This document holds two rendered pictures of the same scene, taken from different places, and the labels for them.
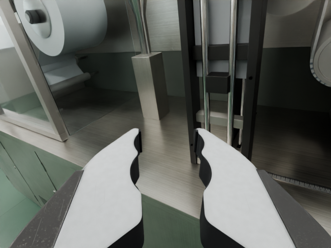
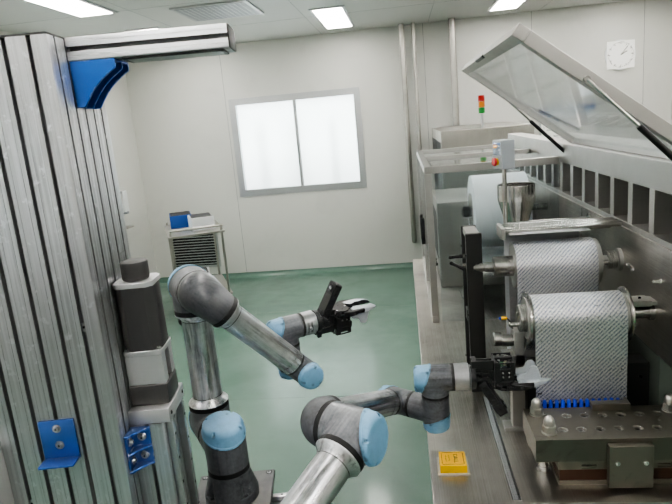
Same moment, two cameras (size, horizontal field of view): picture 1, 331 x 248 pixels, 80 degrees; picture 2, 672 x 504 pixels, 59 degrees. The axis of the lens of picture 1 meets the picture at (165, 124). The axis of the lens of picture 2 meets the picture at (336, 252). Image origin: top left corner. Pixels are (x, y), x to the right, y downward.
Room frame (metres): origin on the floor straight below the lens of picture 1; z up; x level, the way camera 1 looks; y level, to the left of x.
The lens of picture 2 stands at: (-0.88, -1.59, 1.83)
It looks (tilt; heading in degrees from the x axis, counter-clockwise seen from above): 12 degrees down; 61
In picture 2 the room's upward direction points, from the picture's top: 5 degrees counter-clockwise
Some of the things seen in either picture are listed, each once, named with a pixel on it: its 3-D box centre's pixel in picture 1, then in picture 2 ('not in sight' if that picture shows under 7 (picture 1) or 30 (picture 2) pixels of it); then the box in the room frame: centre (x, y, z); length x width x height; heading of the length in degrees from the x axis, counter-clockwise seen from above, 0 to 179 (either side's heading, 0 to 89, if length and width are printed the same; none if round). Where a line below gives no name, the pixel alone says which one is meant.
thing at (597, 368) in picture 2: not in sight; (580, 371); (0.38, -0.61, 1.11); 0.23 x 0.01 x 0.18; 144
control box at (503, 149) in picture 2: not in sight; (501, 154); (0.67, -0.06, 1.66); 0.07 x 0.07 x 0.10; 72
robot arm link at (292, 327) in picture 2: not in sight; (285, 329); (-0.19, 0.02, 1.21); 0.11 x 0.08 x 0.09; 177
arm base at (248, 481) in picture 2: not in sight; (230, 479); (-0.46, -0.10, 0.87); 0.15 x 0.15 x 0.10
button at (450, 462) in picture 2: not in sight; (452, 462); (0.04, -0.48, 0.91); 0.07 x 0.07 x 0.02; 54
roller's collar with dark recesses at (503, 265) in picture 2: not in sight; (503, 266); (0.45, -0.27, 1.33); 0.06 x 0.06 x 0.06; 54
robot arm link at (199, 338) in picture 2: not in sight; (202, 356); (-0.45, 0.03, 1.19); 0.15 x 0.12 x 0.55; 87
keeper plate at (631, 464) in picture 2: not in sight; (630, 465); (0.30, -0.81, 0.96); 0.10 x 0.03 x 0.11; 144
